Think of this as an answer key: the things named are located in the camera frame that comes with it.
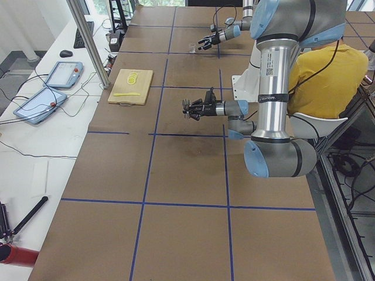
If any black power adapter box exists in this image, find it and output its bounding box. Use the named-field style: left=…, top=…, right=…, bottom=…
left=108, top=30, right=124, bottom=52

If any blue teach pendant far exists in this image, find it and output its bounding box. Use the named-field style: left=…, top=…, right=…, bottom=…
left=45, top=61, right=83, bottom=89

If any black computer mouse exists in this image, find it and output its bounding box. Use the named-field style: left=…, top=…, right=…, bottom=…
left=59, top=50, right=73, bottom=58

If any red cylinder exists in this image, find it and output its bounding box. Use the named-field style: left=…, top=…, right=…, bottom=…
left=1, top=244, right=39, bottom=268

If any brown paper table cover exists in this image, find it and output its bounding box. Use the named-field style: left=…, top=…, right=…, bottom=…
left=30, top=7, right=346, bottom=280

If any black tripod leg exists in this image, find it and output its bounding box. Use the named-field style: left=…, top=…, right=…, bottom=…
left=12, top=196, right=49, bottom=235

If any black keyboard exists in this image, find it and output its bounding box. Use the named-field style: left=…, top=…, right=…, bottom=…
left=73, top=20, right=96, bottom=49

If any clear glass cup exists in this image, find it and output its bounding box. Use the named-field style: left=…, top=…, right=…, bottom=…
left=189, top=43, right=196, bottom=54

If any blue teach pendant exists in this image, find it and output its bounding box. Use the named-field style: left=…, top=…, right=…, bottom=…
left=13, top=87, right=67, bottom=125
left=45, top=61, right=83, bottom=89

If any steel measuring jigger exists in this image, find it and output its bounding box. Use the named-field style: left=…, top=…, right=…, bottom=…
left=182, top=99, right=190, bottom=119

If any aluminium frame post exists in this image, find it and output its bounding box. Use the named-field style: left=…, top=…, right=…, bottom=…
left=66, top=0, right=110, bottom=89

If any blue teach pendant near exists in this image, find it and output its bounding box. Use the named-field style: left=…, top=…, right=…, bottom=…
left=13, top=87, right=67, bottom=125

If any wooden cutting board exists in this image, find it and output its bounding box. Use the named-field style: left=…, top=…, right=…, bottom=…
left=108, top=69, right=154, bottom=105

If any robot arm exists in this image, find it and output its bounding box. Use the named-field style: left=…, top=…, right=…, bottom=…
left=182, top=1, right=346, bottom=178
left=197, top=0, right=259, bottom=50

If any white plastic chair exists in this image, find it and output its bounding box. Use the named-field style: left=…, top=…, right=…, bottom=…
left=289, top=112, right=348, bottom=139

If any yellow plastic knife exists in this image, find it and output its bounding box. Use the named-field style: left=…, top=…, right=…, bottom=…
left=113, top=92, right=141, bottom=97

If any person in yellow shirt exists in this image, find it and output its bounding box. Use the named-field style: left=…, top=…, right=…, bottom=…
left=287, top=39, right=369, bottom=119

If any lemon slice front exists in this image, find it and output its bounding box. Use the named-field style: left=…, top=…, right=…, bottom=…
left=127, top=77, right=137, bottom=85

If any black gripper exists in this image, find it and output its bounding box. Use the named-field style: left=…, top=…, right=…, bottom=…
left=183, top=100, right=217, bottom=121
left=198, top=32, right=220, bottom=50

